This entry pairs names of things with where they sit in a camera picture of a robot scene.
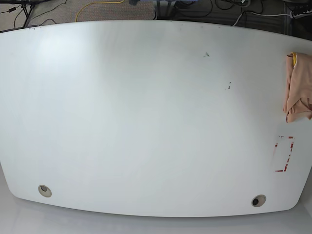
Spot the yellow cable on floor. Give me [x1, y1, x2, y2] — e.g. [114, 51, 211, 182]
[75, 0, 125, 22]

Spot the white power strip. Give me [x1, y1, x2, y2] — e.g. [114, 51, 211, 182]
[291, 5, 312, 19]

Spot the table cable grommet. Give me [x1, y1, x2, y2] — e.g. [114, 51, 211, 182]
[251, 195, 266, 207]
[38, 185, 52, 197]

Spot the peach orange t-shirt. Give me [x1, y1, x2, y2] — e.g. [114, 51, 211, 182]
[283, 52, 312, 123]

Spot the right table cable grommet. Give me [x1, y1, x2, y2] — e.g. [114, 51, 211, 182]
[251, 195, 266, 207]

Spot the red tape rectangle marking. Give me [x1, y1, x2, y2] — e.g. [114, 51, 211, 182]
[273, 136, 295, 172]

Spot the left table cable grommet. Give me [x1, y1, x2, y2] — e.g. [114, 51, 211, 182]
[38, 185, 52, 197]

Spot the black tripod stand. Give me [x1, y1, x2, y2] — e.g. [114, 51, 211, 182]
[0, 0, 50, 30]

